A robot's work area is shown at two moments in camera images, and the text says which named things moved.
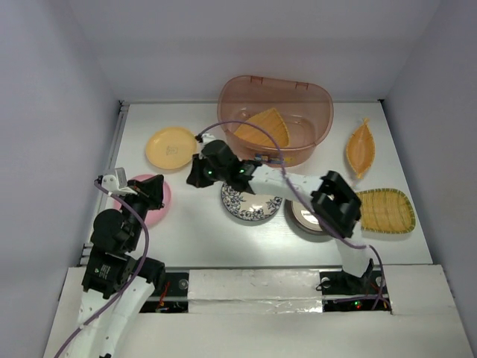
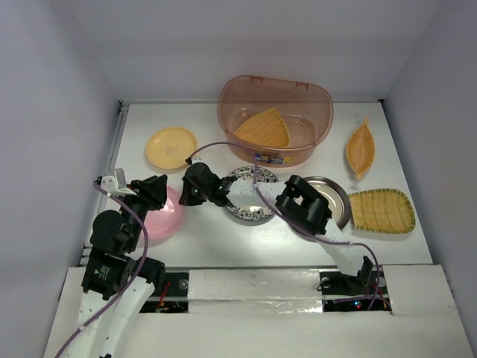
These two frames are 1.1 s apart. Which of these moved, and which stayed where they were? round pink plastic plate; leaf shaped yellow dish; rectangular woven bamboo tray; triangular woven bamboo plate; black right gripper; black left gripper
Moved: round pink plastic plate; black right gripper
Stayed: rectangular woven bamboo tray; triangular woven bamboo plate; black left gripper; leaf shaped yellow dish
